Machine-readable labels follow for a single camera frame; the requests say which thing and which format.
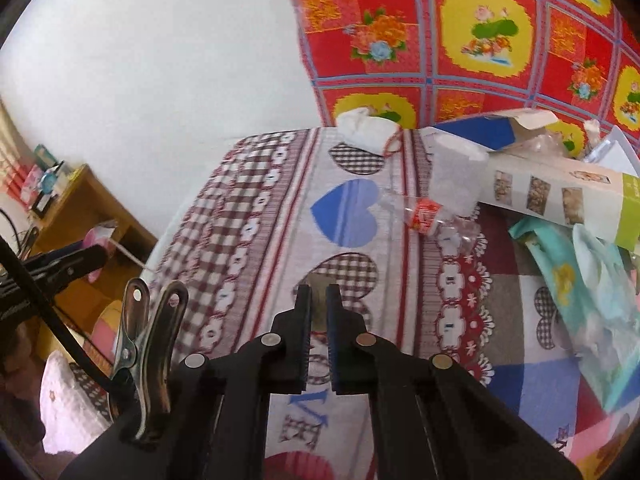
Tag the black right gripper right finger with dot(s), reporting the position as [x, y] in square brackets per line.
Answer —
[404, 407]

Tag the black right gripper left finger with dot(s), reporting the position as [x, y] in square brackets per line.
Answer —
[274, 363]

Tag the clear plastic bottle red label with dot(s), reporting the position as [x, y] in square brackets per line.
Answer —
[431, 219]

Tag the white sock red trim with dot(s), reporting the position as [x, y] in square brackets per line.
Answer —
[376, 135]

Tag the blue white cardboard box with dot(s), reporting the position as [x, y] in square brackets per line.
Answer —
[497, 130]

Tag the wooden desk shelf unit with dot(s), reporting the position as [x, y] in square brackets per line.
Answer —
[86, 208]

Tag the blue alarm clock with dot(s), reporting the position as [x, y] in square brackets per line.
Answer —
[48, 180]

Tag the teal box on desk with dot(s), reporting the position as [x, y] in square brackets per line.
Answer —
[43, 158]

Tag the pink dotted pillow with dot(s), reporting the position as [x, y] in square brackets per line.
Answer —
[71, 422]

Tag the metal spring clamp right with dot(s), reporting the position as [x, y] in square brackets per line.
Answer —
[146, 335]

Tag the patterned bed sheet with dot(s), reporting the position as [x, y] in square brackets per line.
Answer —
[282, 205]

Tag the teal tissue pack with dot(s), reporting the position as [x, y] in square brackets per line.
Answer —
[595, 298]

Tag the long white green carton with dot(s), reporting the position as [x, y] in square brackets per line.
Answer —
[560, 190]

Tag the red floral blanket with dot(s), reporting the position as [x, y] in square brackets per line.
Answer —
[421, 62]

